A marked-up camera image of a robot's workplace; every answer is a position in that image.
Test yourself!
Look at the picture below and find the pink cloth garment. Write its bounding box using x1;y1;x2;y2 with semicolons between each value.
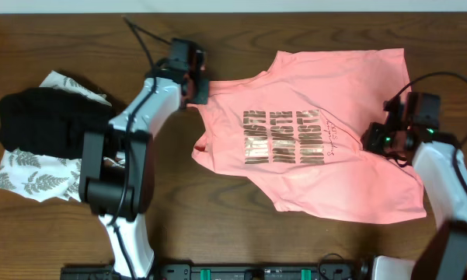
192;48;426;224

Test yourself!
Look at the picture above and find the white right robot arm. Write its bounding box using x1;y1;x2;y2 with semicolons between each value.
361;93;467;280

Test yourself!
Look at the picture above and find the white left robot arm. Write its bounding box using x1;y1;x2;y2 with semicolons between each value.
78;38;209;279

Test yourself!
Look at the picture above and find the black folded garment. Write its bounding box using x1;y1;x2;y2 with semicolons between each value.
0;87;115;159

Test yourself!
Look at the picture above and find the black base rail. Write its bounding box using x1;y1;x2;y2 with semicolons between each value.
60;254;413;280

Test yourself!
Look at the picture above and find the white fern-print drawstring bag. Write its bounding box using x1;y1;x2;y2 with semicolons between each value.
0;71;110;202

